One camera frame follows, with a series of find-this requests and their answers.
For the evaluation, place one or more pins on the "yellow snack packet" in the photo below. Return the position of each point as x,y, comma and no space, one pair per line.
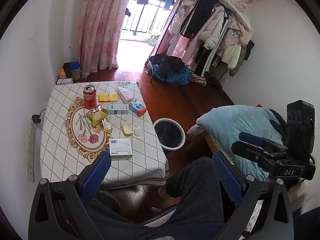
96,115

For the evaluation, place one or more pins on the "beige patterned cloth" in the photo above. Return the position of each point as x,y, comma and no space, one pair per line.
198,80

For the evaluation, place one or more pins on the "red drink can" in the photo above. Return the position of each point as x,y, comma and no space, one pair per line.
90,98

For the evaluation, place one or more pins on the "white blue medicine box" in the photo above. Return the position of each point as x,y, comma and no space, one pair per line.
118,109

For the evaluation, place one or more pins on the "white pink tissue pack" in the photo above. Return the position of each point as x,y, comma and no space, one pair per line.
124,94

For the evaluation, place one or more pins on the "person's right forearm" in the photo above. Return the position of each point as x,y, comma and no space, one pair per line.
297,192

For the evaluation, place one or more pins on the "white rimmed black bin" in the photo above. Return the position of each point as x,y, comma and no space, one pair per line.
168,135

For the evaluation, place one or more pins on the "blue lidded jar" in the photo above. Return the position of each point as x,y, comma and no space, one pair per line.
75,72

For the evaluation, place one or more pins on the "white patterned tablecloth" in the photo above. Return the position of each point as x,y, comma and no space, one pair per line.
62,142

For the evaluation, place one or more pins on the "black charger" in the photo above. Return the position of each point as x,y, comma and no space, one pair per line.
36,118

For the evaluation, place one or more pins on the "blue red small carton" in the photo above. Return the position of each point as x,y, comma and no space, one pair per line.
137,107

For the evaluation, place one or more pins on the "blue garment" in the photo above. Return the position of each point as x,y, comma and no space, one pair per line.
180,77

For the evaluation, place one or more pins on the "black box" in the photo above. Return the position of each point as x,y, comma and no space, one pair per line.
67,65

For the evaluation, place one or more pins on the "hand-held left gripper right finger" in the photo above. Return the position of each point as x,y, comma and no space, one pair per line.
227,177

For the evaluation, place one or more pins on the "yellow box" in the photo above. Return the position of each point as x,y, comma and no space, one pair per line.
108,97

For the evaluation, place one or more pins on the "person's left leg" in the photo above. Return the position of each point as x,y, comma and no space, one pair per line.
105,212

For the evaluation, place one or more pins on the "white green box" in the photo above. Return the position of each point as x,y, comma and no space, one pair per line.
120,149

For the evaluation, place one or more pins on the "pale yellow fruit peel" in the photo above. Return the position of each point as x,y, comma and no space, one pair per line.
126,128

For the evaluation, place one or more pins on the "black garment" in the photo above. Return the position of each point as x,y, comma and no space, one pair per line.
170,62

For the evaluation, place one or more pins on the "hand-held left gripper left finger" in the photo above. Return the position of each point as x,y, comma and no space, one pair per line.
96,177

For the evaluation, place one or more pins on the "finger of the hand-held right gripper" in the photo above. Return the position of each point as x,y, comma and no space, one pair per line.
252,155
250,137

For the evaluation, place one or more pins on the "black clothes rack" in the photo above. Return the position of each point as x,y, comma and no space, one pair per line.
224,73

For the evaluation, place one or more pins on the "pink slipper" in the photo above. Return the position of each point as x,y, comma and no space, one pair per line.
163,193

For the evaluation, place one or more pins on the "person's right leg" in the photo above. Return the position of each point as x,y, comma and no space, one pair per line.
197,185

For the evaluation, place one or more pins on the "checkered cloth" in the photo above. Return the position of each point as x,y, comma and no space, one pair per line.
255,215

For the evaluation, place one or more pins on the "yellow bottle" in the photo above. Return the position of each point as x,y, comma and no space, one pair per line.
61,73

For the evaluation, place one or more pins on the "person's leg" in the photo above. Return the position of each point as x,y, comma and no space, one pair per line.
105,212
197,185

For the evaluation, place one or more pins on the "potted plant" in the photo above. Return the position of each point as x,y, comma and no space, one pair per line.
152,38

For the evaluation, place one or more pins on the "torn white yellow wrapper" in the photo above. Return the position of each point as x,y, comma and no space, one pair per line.
107,125

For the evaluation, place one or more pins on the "row of hanging jackets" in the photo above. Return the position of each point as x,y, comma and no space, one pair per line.
215,30

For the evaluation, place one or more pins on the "balcony railing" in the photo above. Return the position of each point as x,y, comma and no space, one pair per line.
140,17

